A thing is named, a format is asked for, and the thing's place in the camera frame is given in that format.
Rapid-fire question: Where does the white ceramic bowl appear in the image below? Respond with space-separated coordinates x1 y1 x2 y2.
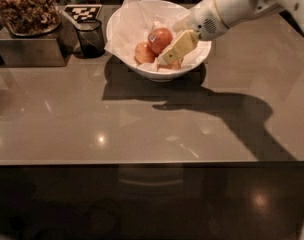
105 0 212 83

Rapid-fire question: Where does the white paper bowl liner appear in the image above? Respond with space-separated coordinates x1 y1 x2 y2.
103 0 204 73

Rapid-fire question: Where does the black white marker tag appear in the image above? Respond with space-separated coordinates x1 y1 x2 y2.
64 4 102 22

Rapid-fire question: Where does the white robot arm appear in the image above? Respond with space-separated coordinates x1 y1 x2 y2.
158 0 304 65

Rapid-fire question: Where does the black mesh cup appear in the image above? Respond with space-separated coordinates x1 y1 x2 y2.
74 20 105 58

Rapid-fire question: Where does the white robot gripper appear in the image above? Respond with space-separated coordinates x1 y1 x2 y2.
158 1 229 65

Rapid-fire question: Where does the left orange apple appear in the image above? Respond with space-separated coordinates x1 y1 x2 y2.
135 42 156 64

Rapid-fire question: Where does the red apple with sticker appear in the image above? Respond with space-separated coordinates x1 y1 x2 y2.
148 28 173 54

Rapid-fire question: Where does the glass container of granola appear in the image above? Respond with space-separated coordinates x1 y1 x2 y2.
0 0 61 37

